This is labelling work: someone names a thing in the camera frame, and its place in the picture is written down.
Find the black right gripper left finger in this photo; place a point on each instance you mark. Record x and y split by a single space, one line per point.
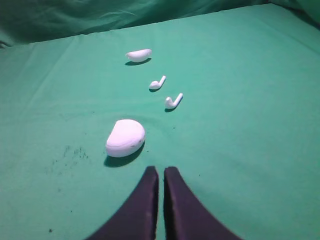
137 218

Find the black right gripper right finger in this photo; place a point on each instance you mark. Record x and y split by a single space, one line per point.
185 217

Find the white earphone case body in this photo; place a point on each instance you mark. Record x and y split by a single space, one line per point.
126 137

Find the white earphone case lid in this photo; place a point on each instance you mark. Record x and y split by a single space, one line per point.
139 55

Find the white earbud near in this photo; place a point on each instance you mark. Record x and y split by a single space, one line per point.
172 104

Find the white earbud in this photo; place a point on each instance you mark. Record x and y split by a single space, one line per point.
172 104
155 85

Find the green table cloth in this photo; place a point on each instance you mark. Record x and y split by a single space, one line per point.
245 136

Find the white earbud far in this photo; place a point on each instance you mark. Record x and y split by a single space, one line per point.
155 85

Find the green backdrop cloth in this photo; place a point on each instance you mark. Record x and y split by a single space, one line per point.
24 22

